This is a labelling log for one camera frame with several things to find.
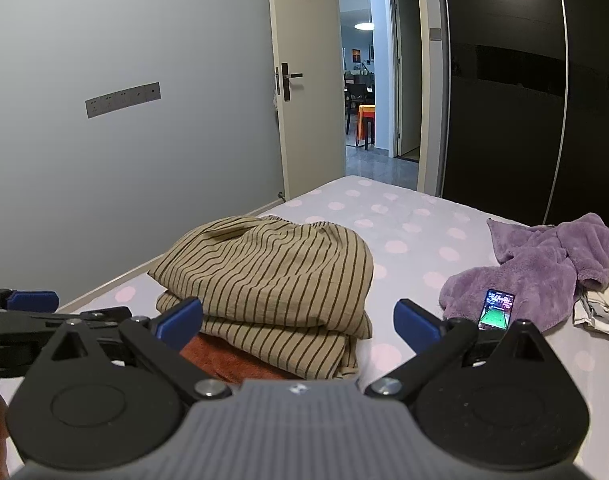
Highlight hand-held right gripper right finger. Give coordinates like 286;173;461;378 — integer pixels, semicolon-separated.
365;298;560;403

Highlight dark wardrobe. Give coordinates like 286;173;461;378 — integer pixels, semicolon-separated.
442;0;609;233

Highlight grey wall socket strip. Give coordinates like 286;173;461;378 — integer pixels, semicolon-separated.
85;81;162;120

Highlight round ceiling lamp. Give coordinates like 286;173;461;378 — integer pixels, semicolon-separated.
353;0;376;32

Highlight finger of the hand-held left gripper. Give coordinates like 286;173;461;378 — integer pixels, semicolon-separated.
0;307;132;333
0;287;60;317

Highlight white door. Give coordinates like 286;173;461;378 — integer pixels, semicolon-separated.
266;0;348;202

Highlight white door frame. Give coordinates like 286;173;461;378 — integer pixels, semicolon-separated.
335;0;445;198

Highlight smartphone with lit screen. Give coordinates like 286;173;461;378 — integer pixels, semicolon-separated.
477;288;516;332

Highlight dark dining chair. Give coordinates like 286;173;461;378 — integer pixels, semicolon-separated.
345;80;373;151

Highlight polka dot bed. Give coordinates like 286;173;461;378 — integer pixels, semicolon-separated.
0;175;609;480

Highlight hallway door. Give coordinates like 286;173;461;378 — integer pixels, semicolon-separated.
389;0;423;162

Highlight stack of pale folded clothes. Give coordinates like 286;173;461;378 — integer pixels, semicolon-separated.
572;260;609;341

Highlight metal door handle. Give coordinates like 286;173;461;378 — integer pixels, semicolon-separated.
275;62;304;103

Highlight purple fleece garment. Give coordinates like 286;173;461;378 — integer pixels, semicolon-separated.
439;212;609;333

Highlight orange stool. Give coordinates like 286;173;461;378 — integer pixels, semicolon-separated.
356;104;378;145

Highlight olive striped garment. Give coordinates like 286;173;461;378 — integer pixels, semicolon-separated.
148;215;375;381

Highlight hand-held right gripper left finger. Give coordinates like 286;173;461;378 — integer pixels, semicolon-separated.
49;297;232;401

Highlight rust brown cloth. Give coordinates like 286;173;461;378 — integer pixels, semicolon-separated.
178;332;298;386

